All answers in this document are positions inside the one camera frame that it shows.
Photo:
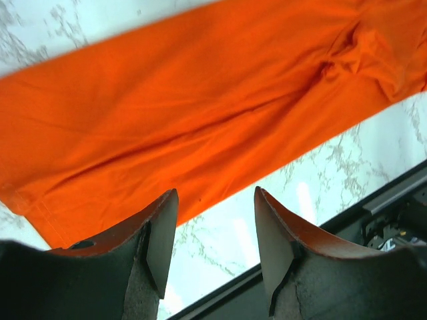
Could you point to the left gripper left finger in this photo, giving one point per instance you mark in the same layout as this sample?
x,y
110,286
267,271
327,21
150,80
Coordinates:
x,y
120,273

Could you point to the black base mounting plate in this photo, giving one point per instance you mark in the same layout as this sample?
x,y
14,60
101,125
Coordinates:
x,y
392,217

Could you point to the orange t shirt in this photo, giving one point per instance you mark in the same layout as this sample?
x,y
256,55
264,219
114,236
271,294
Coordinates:
x,y
206,102

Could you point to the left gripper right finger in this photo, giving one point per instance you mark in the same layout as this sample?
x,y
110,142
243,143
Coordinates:
x,y
310,273

